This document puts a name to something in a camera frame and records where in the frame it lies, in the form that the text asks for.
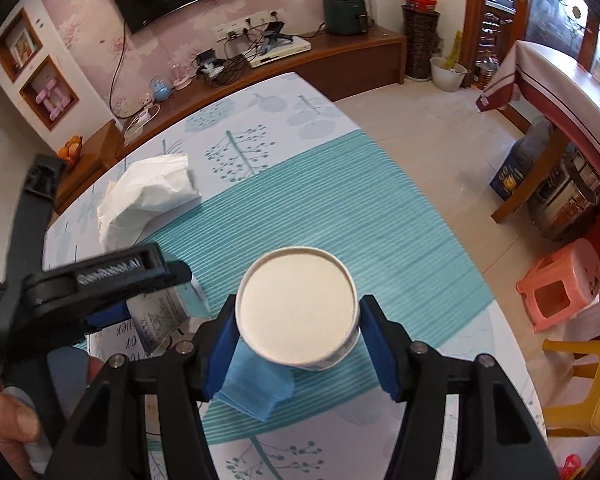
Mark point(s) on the white set-top box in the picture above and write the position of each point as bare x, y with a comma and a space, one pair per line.
280, 54

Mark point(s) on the dining table with cloth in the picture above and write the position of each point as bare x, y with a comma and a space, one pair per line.
555, 80

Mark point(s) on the wooden TV cabinet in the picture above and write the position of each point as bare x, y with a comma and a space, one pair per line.
360, 55

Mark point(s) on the teal striped table mat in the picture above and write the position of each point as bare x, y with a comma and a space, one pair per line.
355, 210

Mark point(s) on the fruit bowl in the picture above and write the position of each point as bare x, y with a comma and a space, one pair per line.
71, 150

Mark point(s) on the silver pot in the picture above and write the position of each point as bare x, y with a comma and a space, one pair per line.
570, 195

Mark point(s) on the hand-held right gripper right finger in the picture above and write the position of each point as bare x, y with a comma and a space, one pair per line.
382, 355

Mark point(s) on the wall power outlets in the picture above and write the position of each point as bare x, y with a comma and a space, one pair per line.
240, 25

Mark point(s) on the pink dumbbells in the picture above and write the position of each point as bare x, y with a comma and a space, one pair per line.
52, 100

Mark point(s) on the blue snow globe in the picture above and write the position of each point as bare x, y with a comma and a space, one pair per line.
160, 91

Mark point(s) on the blue cardboard box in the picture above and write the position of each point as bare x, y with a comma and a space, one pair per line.
507, 175

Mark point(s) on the person's left hand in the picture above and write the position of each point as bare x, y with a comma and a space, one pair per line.
7, 425

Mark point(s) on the white printed box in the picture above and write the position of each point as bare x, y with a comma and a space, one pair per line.
160, 315

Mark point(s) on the white bucket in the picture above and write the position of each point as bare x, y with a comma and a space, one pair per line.
447, 77

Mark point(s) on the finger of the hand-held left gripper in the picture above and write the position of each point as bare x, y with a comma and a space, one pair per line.
175, 272
107, 319

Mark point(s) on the dark green air fryer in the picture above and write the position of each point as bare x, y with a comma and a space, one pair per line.
345, 12

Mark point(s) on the wooden glass cabinet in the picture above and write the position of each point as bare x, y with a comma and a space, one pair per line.
545, 10

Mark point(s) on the yellow plastic chair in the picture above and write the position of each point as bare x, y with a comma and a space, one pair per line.
595, 375

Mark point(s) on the paper cup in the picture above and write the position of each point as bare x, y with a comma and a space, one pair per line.
297, 305

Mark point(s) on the table with light blue cloth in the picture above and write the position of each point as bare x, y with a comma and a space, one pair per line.
280, 110

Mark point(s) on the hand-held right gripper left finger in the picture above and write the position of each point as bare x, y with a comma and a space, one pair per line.
220, 355

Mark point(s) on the pink plastic stool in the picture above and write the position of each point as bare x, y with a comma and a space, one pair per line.
570, 265

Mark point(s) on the blue folded cloth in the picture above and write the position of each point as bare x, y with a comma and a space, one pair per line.
255, 390

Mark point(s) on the dark wicker basket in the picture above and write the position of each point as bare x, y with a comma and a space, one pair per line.
420, 45

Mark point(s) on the red yellow container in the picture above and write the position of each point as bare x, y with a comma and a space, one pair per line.
421, 1

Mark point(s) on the phone stand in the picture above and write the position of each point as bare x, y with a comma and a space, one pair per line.
275, 30

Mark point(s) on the picture frame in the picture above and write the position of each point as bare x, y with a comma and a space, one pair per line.
22, 45

